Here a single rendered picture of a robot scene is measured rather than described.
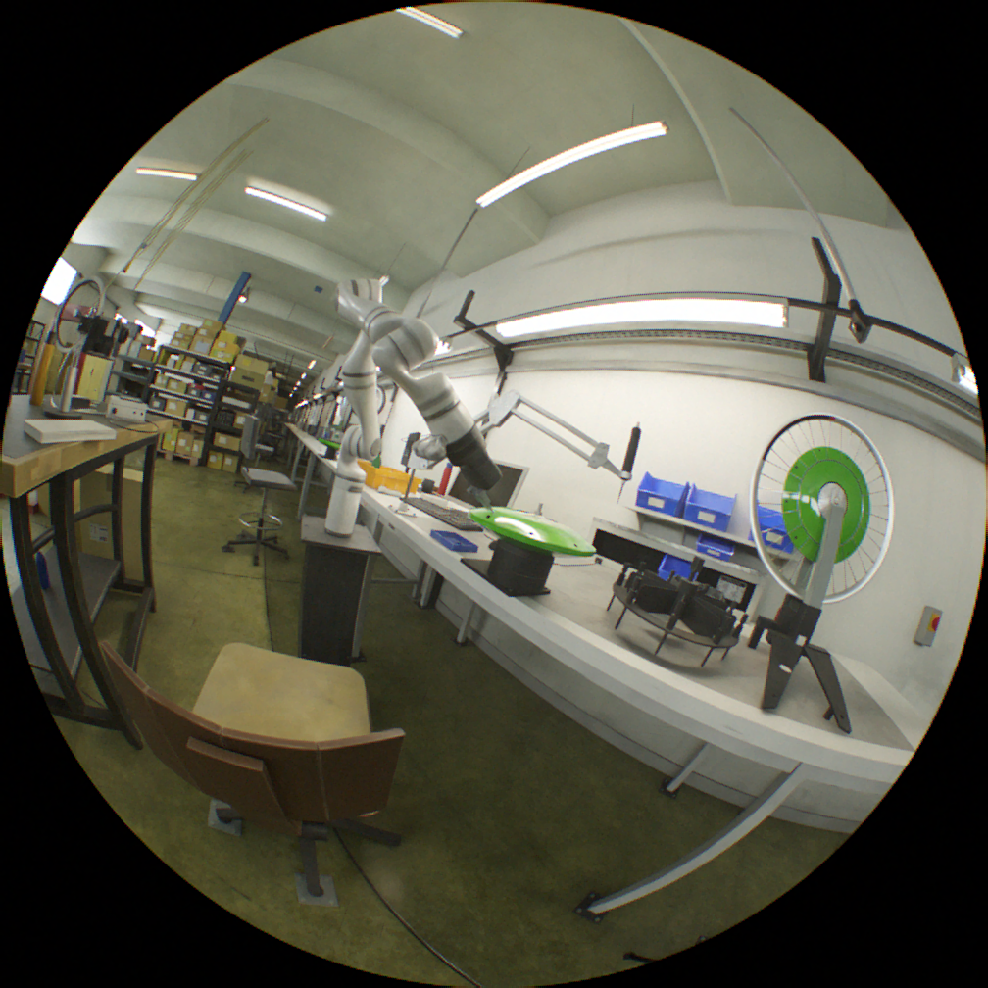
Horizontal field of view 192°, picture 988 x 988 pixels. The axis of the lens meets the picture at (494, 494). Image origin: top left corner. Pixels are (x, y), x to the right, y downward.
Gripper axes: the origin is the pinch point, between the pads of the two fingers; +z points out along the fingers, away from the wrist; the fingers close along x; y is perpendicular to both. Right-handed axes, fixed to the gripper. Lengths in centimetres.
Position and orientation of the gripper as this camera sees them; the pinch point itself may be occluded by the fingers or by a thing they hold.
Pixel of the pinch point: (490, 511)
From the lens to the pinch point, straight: 59.7
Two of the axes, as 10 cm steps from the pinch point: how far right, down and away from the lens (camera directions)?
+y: 6.6, -6.7, 3.4
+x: -6.1, -2.2, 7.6
